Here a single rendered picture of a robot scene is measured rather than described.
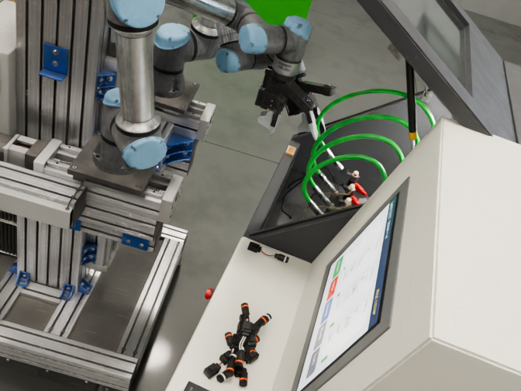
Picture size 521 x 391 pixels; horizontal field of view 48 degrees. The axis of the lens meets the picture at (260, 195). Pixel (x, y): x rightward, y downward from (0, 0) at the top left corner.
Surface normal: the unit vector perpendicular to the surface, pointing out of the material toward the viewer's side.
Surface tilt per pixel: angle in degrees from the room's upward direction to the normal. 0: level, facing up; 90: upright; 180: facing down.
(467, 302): 0
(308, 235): 90
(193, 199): 0
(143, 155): 98
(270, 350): 0
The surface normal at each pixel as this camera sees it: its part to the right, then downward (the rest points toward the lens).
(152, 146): 0.43, 0.73
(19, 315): 0.25, -0.76
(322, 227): -0.27, 0.54
